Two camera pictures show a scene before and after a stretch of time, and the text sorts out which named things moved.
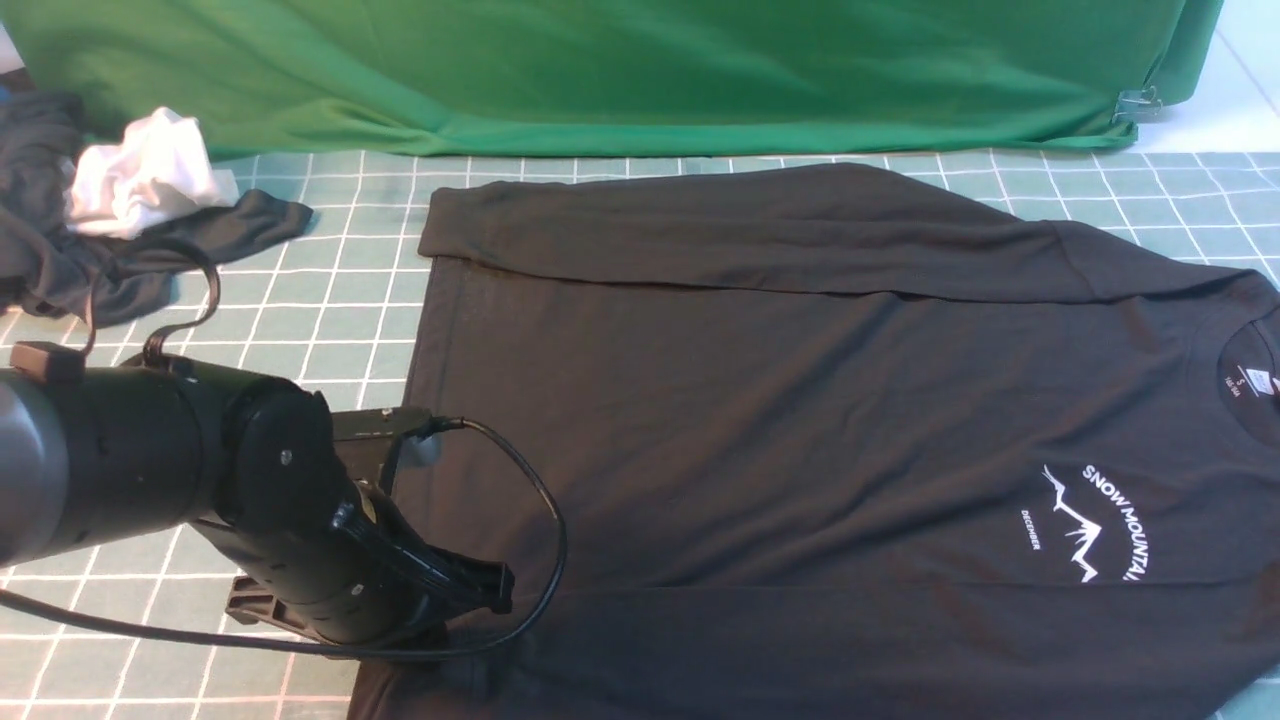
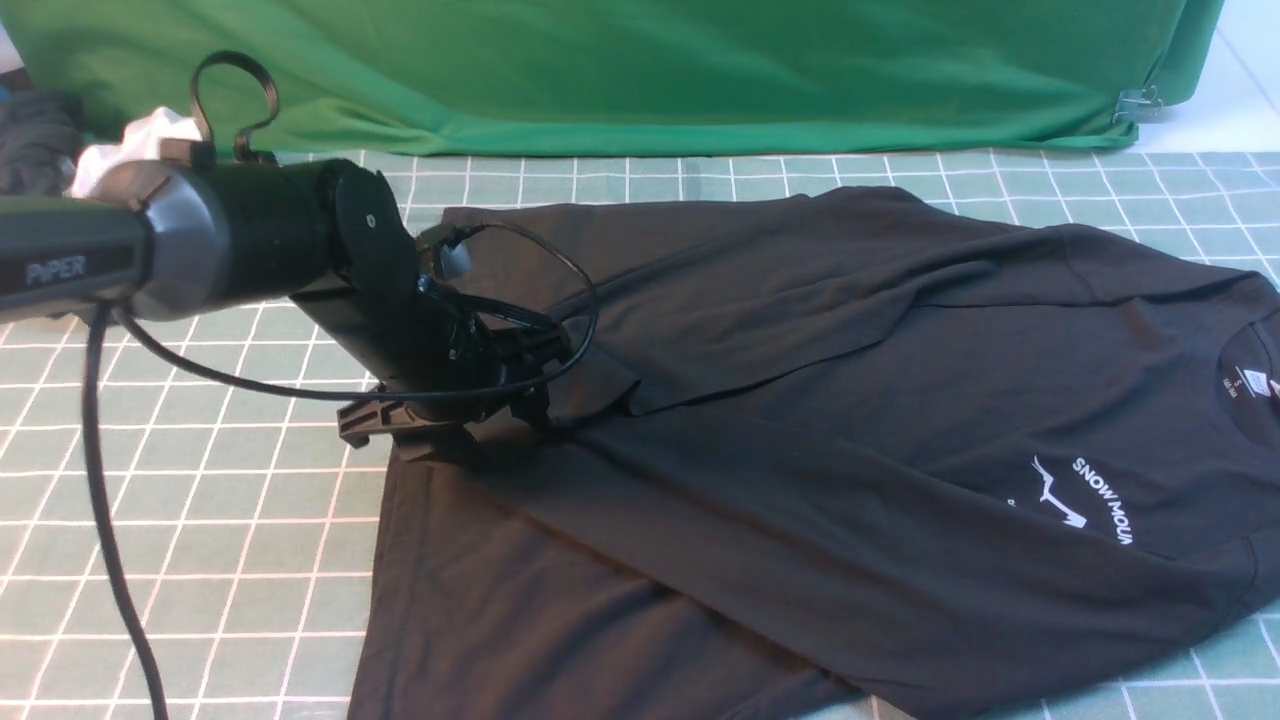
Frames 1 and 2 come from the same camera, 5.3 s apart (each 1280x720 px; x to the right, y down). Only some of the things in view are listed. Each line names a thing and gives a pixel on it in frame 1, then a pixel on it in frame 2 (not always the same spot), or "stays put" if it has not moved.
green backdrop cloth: (621, 76) stays put
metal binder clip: (1139, 103) stays put
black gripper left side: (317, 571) → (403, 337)
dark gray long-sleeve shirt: (825, 442) stays put
